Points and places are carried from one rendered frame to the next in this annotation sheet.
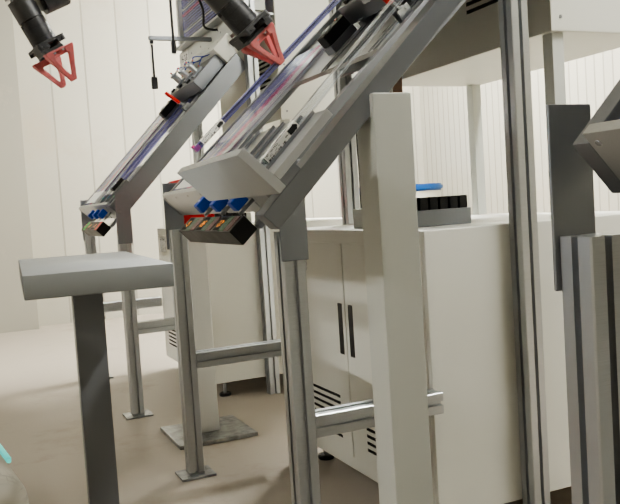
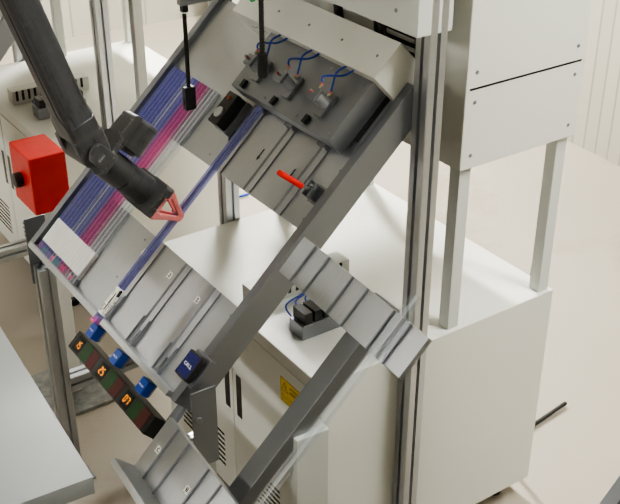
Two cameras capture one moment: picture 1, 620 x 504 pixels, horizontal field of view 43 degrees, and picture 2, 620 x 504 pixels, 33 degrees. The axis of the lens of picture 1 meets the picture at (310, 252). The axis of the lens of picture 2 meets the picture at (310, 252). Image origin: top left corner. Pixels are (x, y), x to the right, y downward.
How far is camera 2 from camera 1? 1.22 m
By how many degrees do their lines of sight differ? 28
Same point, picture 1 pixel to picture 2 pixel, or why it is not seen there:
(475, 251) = (366, 386)
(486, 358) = (368, 463)
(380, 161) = (300, 486)
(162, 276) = (84, 489)
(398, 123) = (317, 454)
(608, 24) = (517, 145)
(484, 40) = not seen: hidden behind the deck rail
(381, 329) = not seen: outside the picture
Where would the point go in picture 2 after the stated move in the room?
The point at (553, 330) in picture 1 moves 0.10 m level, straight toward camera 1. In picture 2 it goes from (430, 422) to (429, 452)
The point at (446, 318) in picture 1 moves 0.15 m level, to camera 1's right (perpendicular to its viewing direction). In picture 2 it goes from (336, 446) to (406, 437)
